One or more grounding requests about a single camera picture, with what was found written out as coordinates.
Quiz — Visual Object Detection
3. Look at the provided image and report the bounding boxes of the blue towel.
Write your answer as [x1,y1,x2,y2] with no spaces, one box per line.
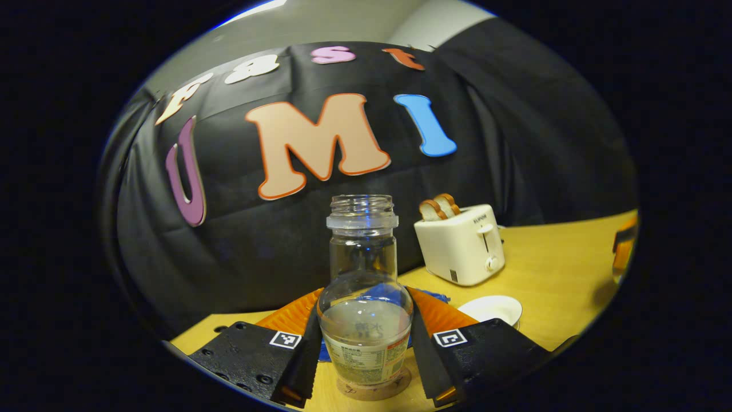
[317,284,451,362]

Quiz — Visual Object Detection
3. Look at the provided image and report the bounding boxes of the white toaster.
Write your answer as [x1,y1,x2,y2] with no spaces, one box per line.
[414,204,506,287]

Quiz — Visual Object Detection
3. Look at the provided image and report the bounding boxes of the cream ceramic teacup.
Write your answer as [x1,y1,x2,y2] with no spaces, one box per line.
[457,295,523,330]

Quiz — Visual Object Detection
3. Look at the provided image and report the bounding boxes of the round cork coaster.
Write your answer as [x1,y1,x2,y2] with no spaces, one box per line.
[336,366,412,401]

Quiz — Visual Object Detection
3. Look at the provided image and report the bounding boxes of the black backdrop cloth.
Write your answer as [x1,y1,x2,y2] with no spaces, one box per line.
[97,17,638,344]

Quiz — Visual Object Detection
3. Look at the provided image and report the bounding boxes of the toast slice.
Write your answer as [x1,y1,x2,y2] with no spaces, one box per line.
[419,199,448,221]
[433,193,461,217]

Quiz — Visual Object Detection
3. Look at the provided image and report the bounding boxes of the clear plastic water bottle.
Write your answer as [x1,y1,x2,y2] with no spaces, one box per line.
[317,195,413,387]

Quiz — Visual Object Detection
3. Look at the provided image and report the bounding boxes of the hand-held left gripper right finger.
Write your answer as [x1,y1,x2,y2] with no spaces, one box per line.
[406,286,554,409]

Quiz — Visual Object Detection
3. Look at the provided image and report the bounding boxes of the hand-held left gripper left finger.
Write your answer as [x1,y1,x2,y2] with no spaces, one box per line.
[188,288,325,409]

